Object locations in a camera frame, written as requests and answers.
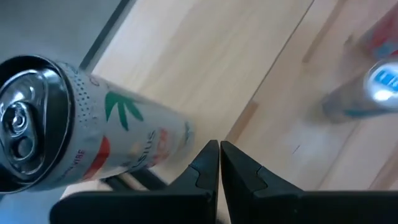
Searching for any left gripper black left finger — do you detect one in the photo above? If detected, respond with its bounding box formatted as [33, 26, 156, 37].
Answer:
[49, 139, 220, 224]

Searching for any silver blue Red Bull can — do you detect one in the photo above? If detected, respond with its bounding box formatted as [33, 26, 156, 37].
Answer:
[322, 58, 398, 124]

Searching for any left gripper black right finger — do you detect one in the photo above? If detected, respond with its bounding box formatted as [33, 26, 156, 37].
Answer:
[221, 141, 398, 224]

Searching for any white Celsius can black lid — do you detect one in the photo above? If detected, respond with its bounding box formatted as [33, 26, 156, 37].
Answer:
[0, 55, 196, 194]

